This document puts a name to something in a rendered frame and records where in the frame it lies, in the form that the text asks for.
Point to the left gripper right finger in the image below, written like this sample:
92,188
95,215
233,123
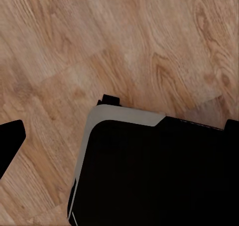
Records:
231,135

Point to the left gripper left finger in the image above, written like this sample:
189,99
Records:
12,135

